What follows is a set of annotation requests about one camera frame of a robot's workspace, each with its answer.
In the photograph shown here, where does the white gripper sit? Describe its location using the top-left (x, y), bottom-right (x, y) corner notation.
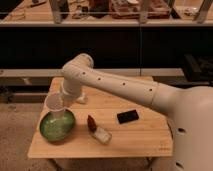
top-left (60, 84), bottom-right (82, 107)

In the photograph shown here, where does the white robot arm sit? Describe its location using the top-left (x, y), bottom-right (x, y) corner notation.
top-left (61, 53), bottom-right (213, 171)

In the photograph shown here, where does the green ceramic bowl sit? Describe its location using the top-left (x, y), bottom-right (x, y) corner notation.
top-left (39, 109), bottom-right (75, 142)

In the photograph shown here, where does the white lotion tube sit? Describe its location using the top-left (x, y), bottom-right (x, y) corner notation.
top-left (76, 94), bottom-right (88, 104)

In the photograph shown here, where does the wooden table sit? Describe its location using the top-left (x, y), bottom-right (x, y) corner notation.
top-left (27, 76), bottom-right (174, 171)

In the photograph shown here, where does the black rectangular box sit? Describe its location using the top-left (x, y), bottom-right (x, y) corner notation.
top-left (117, 110), bottom-right (139, 124)

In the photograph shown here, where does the long shelf bench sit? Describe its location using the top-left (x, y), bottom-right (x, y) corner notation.
top-left (0, 68), bottom-right (183, 86)

